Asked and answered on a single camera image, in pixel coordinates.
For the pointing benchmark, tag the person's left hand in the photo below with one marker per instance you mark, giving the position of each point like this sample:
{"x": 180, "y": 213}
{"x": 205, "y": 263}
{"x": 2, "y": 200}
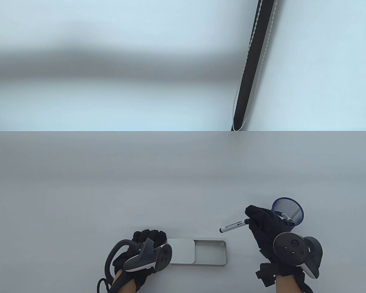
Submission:
{"x": 149, "y": 235}

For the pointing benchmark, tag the person's right hand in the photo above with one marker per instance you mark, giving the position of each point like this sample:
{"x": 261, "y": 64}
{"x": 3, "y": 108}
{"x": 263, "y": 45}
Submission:
{"x": 263, "y": 229}

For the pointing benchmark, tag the white marker with black cap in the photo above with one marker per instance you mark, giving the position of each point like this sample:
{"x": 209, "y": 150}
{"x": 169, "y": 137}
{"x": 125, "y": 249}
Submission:
{"x": 286, "y": 216}
{"x": 231, "y": 226}
{"x": 290, "y": 223}

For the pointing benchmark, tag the silver metal sliding box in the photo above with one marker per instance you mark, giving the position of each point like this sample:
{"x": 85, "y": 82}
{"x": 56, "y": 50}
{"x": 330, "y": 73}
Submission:
{"x": 183, "y": 251}

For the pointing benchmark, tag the person's left forearm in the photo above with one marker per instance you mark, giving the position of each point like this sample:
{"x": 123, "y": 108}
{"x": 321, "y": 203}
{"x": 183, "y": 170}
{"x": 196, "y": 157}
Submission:
{"x": 125, "y": 283}

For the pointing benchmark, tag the person's right forearm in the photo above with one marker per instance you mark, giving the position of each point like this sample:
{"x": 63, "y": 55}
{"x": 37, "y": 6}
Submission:
{"x": 288, "y": 285}

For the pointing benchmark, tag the black white left hand controller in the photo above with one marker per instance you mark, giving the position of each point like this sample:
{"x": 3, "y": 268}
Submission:
{"x": 143, "y": 258}

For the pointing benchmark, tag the black white hand controller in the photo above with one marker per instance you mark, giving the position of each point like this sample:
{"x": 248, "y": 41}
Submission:
{"x": 292, "y": 248}
{"x": 143, "y": 258}

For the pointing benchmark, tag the black white right hand controller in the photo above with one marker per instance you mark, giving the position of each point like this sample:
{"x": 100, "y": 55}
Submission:
{"x": 292, "y": 248}

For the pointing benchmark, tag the blue mesh pen cup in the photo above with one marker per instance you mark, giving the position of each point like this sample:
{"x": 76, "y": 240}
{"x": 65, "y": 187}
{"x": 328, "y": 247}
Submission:
{"x": 292, "y": 206}

